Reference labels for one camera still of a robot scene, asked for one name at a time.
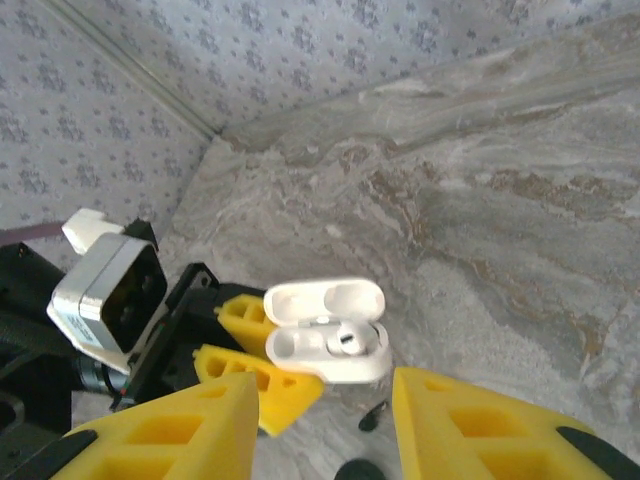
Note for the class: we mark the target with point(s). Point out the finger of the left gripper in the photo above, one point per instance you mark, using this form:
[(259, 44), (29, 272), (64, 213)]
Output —
[(285, 395), (245, 322)]

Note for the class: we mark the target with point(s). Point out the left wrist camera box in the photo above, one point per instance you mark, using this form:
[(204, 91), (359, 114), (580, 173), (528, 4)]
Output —
[(100, 300)]

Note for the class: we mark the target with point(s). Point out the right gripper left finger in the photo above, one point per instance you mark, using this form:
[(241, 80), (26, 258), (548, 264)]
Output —
[(190, 440)]

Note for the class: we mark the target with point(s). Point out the white earbud charging case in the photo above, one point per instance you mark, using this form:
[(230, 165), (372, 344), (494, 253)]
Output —
[(320, 300)]

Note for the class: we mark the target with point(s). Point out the black round charging case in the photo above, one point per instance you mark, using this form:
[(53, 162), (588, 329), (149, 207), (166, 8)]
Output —
[(360, 472)]

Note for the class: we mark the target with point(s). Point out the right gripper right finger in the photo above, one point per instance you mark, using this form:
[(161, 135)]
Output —
[(475, 440)]

